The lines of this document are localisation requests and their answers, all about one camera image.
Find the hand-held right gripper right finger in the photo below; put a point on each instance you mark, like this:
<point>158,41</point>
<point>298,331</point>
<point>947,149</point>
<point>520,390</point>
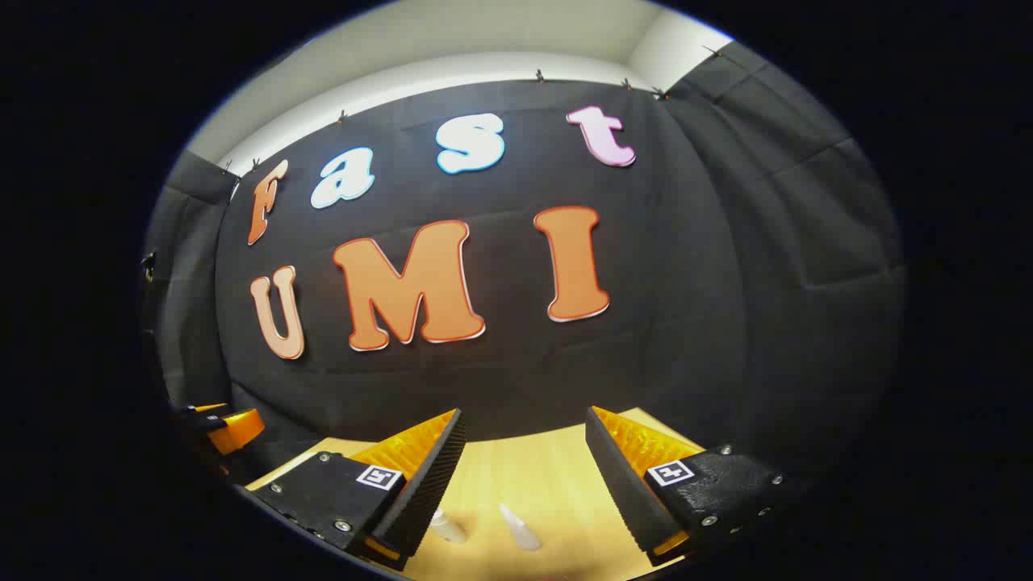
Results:
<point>621,484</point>

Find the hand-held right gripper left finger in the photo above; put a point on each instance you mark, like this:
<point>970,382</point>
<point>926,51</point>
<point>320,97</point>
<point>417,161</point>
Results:
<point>428,484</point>

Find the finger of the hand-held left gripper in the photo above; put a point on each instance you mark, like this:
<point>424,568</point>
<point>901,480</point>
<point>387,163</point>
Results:
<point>198,413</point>
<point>236,432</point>

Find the white pump bottle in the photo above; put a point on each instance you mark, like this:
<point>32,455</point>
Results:
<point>446,526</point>

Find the white squeeze tube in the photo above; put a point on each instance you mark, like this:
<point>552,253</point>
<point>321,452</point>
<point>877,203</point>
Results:
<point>520,528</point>

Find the black backdrop cloth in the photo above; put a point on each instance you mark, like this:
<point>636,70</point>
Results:
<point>646,323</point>

